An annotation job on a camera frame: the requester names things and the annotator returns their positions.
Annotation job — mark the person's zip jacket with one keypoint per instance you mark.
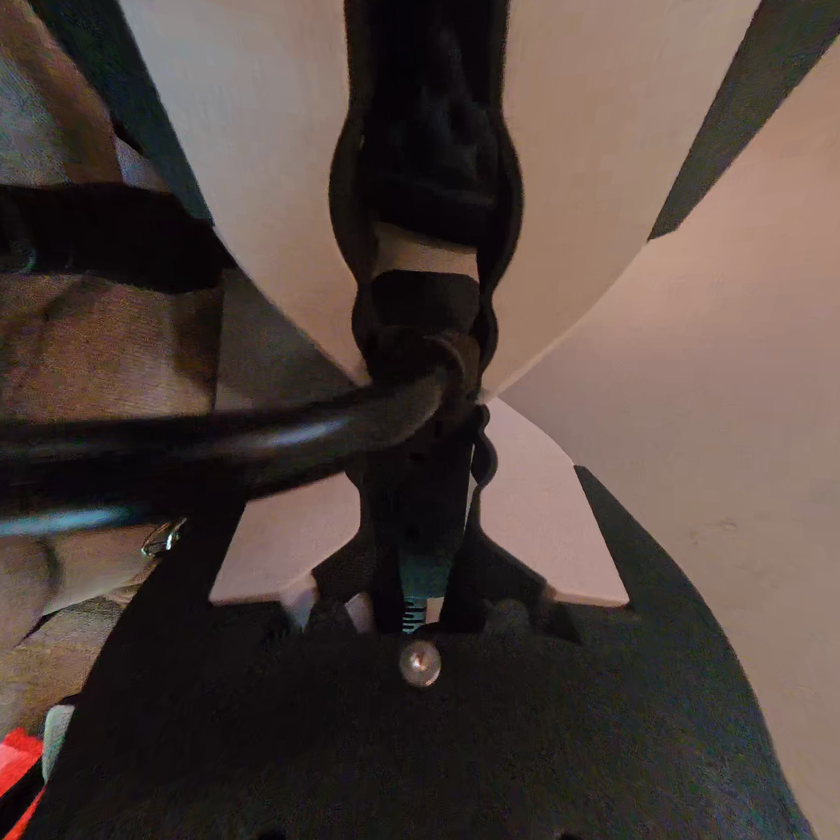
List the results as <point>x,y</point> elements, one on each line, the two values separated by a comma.
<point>98,348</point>

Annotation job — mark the black power strip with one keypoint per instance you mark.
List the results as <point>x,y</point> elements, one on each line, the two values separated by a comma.
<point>420,499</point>

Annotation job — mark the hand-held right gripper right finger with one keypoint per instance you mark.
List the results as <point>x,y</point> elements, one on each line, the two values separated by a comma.
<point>551,525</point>

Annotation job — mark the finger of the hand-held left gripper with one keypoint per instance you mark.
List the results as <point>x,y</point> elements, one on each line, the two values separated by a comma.
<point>262,131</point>
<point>590,131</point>

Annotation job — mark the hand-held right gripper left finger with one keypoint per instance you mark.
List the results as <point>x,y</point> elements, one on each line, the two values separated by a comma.
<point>289,544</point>

